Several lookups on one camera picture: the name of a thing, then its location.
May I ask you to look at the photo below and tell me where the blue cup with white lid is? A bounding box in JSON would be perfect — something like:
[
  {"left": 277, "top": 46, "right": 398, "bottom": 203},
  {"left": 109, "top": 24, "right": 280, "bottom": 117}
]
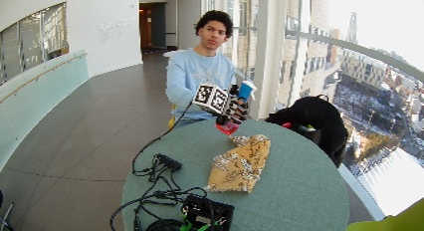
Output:
[{"left": 236, "top": 80, "right": 258, "bottom": 103}]

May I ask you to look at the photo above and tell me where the red flat object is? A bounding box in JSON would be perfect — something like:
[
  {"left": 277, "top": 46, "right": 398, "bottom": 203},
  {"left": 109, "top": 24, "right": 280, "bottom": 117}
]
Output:
[{"left": 214, "top": 120, "right": 241, "bottom": 136}]

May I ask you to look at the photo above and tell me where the white marker cube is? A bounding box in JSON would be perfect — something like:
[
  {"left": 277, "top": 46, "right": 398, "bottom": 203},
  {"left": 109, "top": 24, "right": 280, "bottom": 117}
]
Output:
[{"left": 193, "top": 84, "right": 232, "bottom": 116}]

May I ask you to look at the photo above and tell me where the the person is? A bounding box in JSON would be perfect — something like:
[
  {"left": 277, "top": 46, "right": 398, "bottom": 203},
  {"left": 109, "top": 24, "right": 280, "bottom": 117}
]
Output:
[{"left": 165, "top": 9, "right": 238, "bottom": 129}]

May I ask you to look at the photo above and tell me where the yellow chair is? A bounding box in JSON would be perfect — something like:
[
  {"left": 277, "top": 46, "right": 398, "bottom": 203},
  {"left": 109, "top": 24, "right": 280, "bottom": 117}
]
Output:
[{"left": 168, "top": 104, "right": 180, "bottom": 131}]

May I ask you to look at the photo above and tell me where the yellow floral cloth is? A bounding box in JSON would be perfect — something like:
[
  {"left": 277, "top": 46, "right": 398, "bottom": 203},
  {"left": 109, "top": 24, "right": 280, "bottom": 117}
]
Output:
[{"left": 205, "top": 133, "right": 272, "bottom": 194}]

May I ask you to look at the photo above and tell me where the white pillar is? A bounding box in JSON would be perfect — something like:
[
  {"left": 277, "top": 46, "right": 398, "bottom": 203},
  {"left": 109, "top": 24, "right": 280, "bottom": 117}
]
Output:
[{"left": 250, "top": 0, "right": 289, "bottom": 120}]

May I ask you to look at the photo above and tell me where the black backpack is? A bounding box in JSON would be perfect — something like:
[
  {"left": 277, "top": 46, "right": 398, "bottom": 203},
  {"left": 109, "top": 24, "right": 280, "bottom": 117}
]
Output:
[{"left": 264, "top": 95, "right": 350, "bottom": 168}]

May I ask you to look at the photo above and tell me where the white table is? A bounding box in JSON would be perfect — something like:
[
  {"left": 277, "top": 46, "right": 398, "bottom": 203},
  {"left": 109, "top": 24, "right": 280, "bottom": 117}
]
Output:
[{"left": 163, "top": 49, "right": 189, "bottom": 59}]

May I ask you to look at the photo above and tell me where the black usb hub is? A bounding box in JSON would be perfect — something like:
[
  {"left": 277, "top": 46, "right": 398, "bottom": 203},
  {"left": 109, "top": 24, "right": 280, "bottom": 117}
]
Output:
[{"left": 155, "top": 152, "right": 185, "bottom": 172}]

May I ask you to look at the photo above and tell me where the dark doorway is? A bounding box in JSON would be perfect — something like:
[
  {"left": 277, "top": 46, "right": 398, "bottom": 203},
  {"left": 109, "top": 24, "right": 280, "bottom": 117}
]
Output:
[{"left": 140, "top": 2, "right": 169, "bottom": 52}]

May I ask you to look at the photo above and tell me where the black electronics box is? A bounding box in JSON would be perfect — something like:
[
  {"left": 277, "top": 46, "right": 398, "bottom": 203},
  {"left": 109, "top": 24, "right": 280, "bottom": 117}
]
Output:
[{"left": 181, "top": 194, "right": 236, "bottom": 231}]

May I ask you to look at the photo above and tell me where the yellow-green object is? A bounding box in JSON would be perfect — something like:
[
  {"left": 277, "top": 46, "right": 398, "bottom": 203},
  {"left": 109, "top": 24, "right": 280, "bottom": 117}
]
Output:
[{"left": 345, "top": 197, "right": 424, "bottom": 231}]

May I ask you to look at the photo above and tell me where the grey metal stand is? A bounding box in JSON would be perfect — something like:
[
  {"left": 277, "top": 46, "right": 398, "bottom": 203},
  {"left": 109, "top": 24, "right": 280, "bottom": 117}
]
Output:
[{"left": 0, "top": 189, "right": 16, "bottom": 231}]

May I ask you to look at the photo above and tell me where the black glove cable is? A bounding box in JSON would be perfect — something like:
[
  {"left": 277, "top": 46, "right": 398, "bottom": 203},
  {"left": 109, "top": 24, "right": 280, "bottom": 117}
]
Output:
[{"left": 132, "top": 101, "right": 197, "bottom": 175}]

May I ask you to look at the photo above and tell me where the tangle of black cables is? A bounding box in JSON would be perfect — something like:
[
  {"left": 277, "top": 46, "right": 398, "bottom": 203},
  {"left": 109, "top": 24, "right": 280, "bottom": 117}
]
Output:
[{"left": 109, "top": 154, "right": 210, "bottom": 231}]

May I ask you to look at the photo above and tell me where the grey window rail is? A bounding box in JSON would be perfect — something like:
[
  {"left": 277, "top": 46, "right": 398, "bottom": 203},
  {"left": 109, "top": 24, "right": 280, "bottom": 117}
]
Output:
[{"left": 284, "top": 29, "right": 424, "bottom": 84}]

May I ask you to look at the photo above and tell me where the green cable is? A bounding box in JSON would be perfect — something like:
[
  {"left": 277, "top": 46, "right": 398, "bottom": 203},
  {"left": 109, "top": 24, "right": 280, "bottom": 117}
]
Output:
[{"left": 179, "top": 213, "right": 222, "bottom": 231}]

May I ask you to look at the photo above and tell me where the wooden wall handrail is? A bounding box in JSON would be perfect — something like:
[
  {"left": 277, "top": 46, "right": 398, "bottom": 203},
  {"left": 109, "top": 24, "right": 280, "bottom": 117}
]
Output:
[{"left": 0, "top": 52, "right": 90, "bottom": 104}]

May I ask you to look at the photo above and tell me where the interior wall window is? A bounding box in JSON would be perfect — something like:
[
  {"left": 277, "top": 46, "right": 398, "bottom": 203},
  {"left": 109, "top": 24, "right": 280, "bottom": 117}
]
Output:
[{"left": 0, "top": 1, "right": 71, "bottom": 86}]

